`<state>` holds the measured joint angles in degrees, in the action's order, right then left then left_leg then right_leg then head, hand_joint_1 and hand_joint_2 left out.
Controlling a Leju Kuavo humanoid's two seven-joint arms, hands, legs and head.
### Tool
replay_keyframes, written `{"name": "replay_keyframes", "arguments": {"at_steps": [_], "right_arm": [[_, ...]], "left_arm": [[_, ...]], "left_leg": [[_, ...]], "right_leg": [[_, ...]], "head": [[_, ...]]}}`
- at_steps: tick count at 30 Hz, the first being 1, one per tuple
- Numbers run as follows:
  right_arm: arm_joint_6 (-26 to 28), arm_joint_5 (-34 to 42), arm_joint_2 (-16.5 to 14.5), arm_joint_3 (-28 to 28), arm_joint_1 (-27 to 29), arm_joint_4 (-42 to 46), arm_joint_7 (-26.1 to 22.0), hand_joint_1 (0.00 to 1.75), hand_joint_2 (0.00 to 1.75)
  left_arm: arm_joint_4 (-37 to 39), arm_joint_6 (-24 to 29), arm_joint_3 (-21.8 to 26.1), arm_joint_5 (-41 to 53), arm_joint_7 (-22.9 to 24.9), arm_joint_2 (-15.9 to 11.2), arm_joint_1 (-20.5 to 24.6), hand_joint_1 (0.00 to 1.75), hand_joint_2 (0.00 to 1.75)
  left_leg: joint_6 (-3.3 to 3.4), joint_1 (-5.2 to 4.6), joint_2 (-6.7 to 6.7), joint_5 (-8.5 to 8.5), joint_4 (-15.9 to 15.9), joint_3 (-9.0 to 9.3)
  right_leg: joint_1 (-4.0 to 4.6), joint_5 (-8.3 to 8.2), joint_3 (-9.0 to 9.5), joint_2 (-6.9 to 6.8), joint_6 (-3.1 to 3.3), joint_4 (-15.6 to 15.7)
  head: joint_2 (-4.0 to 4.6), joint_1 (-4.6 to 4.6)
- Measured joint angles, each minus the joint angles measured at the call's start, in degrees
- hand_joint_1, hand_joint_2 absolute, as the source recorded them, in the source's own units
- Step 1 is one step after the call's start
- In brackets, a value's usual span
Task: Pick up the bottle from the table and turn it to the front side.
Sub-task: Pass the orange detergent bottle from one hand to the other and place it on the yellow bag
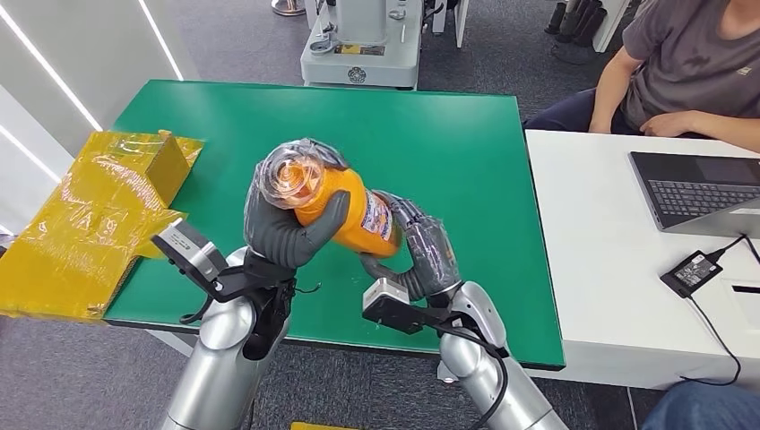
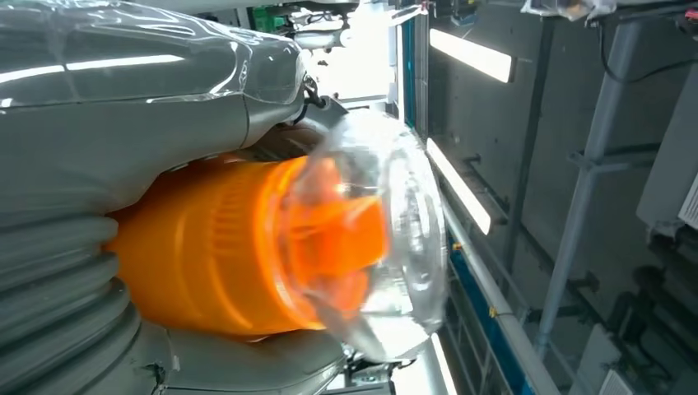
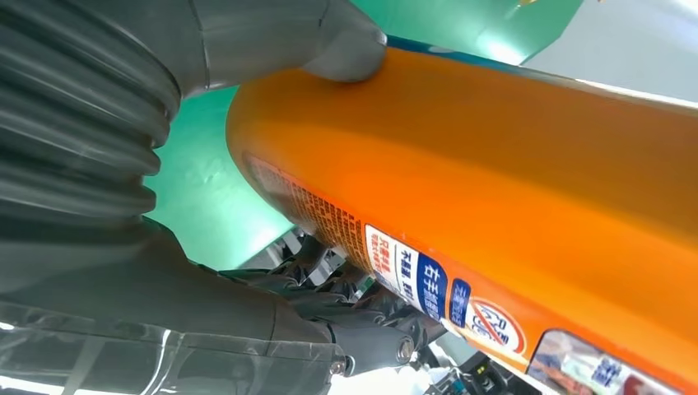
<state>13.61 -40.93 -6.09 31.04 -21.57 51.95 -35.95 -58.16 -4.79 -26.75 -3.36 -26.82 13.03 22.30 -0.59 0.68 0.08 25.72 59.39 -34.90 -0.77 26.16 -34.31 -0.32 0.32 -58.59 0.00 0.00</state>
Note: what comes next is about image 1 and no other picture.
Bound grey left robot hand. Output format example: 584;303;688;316
242;138;352;271

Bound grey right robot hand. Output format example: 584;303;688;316
358;189;463;302

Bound orange plastic bottle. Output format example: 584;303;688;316
257;145;406;260

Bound green top table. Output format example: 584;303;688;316
103;79;567;372

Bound white desk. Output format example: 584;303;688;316
524;129;760;391

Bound yellow tape-wrapped cardboard box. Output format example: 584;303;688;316
0;129;207;323

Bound white machine base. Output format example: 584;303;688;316
300;0;427;92

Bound black power adapter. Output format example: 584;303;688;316
659;249;725;300

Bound black objects by white cabinet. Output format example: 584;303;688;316
545;0;609;50

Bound dark grey laptop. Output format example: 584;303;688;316
628;151;760;240

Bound person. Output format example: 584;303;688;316
523;0;760;154

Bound person's leg in jeans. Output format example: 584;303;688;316
640;381;760;430

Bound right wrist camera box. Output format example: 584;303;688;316
361;277;430;335

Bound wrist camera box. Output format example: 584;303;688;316
151;218;230;298
361;277;430;335

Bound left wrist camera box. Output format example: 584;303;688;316
151;218;230;298

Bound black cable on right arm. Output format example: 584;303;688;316
426;322;511;430

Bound black adapter mains cable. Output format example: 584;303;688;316
679;295;743;388

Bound black adapter output cable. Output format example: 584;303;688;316
707;233;760;266

